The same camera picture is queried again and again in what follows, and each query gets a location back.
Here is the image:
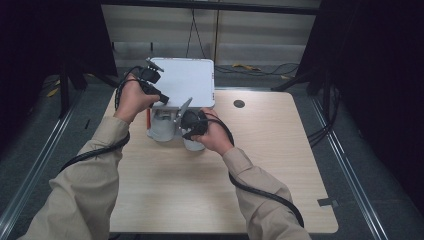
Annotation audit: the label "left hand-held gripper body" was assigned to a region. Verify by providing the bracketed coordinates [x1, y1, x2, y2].
[137, 56, 165, 88]

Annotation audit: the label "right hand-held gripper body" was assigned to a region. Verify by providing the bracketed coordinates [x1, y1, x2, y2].
[172, 96, 210, 137]

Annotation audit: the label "person's left hand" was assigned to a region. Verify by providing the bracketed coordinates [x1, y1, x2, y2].
[113, 73, 161, 126]

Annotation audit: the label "person's right hand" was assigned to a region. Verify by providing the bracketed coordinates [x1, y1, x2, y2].
[190, 106, 235, 157]

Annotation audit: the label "yellow floor tape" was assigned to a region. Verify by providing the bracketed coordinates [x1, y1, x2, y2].
[46, 79, 62, 99]
[231, 62, 262, 72]

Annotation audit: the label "black metal stand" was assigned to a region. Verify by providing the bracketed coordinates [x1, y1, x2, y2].
[270, 66, 334, 118]
[57, 61, 118, 120]

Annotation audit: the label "black horizontal bar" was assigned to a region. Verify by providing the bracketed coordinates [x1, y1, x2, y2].
[100, 0, 322, 16]

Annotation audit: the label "grey tape strip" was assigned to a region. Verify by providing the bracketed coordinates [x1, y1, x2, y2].
[316, 197, 340, 208]

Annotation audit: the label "black hanging cable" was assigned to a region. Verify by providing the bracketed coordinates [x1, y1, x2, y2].
[185, 7, 208, 60]

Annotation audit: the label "black floor cables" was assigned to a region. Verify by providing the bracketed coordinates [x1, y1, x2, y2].
[214, 61, 300, 78]

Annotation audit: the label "right hand-held gripper black cable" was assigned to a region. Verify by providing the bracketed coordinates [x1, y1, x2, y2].
[202, 111, 306, 229]

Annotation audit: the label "black cable bundle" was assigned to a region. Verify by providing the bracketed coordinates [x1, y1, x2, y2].
[306, 84, 342, 148]

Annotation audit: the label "metal floor rail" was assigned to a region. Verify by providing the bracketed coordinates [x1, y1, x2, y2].
[308, 94, 391, 240]
[0, 96, 83, 236]

